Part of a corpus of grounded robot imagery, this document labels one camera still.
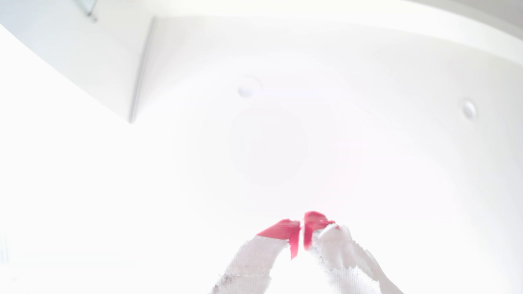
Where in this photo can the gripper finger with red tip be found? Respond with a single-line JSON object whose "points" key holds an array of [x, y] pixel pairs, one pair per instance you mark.
{"points": [[347, 265], [249, 265]]}

